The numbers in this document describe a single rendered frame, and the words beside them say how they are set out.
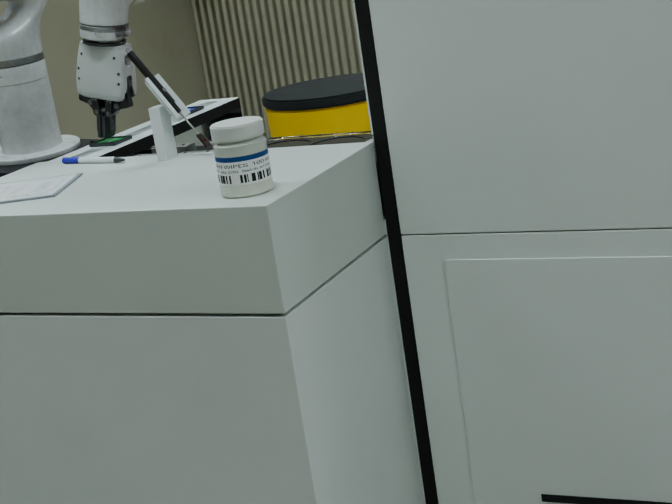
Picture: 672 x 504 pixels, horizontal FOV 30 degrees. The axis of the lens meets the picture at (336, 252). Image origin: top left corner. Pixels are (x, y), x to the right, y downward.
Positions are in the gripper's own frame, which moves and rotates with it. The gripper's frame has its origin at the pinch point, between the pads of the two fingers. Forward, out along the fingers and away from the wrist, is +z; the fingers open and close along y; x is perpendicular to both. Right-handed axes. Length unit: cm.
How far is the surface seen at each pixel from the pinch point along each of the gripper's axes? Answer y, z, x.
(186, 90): 224, 105, -411
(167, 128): -23.9, -7.2, 18.6
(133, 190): -30.5, -3.7, 38.8
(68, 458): -26, 35, 50
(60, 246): -26, 2, 50
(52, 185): -13.4, -0.4, 34.5
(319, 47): 146, 72, -415
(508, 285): -80, 9, 16
